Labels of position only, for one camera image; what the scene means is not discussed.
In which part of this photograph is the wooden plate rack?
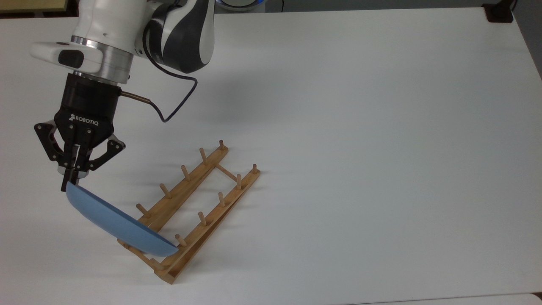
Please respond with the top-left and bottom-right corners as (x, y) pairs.
(117, 139), (261, 285)

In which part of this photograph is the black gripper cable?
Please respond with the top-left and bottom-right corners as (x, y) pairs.
(120, 25), (199, 124)

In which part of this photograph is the yellow board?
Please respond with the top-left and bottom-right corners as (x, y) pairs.
(0, 0), (69, 14)

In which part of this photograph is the blue plate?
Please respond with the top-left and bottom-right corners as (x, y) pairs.
(65, 181), (180, 258)

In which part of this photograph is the black camera pole with base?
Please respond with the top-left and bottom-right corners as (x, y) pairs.
(482, 0), (518, 24)

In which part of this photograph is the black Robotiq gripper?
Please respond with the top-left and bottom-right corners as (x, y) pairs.
(34, 75), (127, 192)

